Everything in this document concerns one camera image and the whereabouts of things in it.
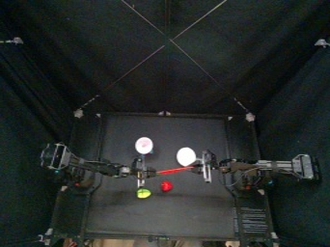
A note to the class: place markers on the plain white oval plate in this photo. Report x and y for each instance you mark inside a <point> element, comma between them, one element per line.
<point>185,156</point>

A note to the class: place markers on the white plate with pink print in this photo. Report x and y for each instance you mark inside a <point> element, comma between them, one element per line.
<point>143,145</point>

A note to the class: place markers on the red toy fruit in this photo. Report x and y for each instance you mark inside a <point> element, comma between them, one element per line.
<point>165,186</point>

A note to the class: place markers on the white text label sticker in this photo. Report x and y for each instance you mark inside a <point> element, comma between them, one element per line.
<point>252,220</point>

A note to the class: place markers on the yellow-green toy fruit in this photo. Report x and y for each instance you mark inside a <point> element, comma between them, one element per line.
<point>143,193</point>

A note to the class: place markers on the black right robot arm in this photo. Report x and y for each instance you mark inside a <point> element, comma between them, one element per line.
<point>274,165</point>

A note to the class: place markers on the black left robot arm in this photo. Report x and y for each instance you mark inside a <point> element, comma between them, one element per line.
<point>89,165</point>

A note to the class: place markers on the grey frame corner bracket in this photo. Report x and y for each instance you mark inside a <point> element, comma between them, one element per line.
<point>164,113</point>
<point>16,41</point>
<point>320,42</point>
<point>250,116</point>
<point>77,113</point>

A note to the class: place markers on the red toy knife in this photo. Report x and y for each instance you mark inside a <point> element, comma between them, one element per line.
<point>173,170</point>

